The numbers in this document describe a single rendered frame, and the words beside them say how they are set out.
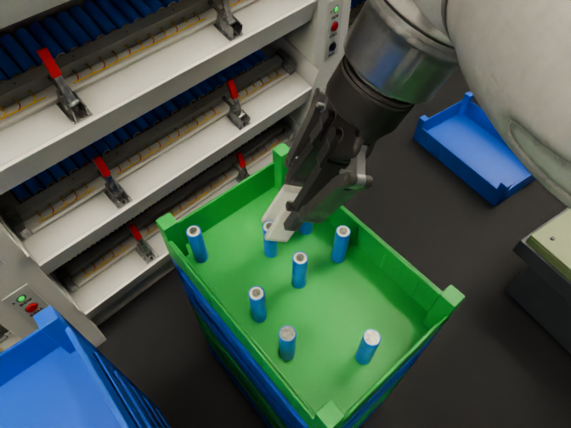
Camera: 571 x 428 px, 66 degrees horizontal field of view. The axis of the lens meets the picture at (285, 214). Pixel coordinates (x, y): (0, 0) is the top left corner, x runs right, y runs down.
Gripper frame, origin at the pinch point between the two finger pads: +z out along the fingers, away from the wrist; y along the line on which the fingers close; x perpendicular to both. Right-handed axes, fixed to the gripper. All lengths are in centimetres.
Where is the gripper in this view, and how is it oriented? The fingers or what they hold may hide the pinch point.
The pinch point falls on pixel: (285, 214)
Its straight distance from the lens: 51.9
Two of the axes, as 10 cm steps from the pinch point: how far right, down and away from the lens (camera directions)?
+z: -4.1, 5.9, 6.9
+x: -8.9, -1.1, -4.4
